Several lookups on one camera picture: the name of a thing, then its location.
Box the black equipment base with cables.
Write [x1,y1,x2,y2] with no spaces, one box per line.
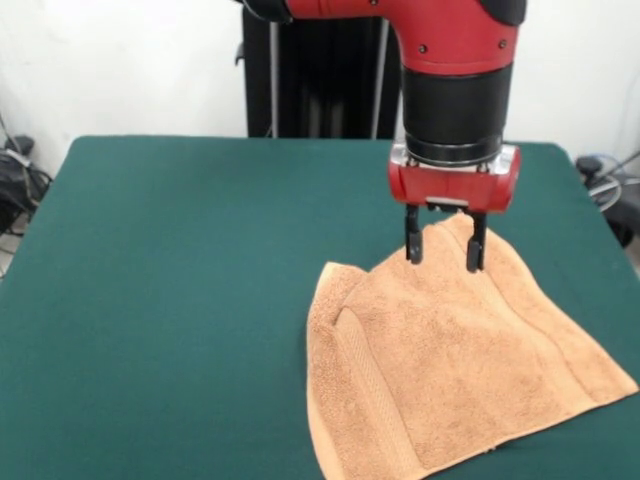
[0,134,54,236]

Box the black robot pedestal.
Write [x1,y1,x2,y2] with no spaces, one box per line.
[233,14,406,140]

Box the dark green table cloth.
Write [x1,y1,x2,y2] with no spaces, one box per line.
[0,134,640,480]

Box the tan terry towel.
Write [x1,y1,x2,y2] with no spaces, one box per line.
[305,212,640,480]

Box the grey stand base with cables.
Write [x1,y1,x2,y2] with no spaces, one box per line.
[574,152,640,249]

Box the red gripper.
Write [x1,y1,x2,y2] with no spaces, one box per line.
[387,143,523,274]

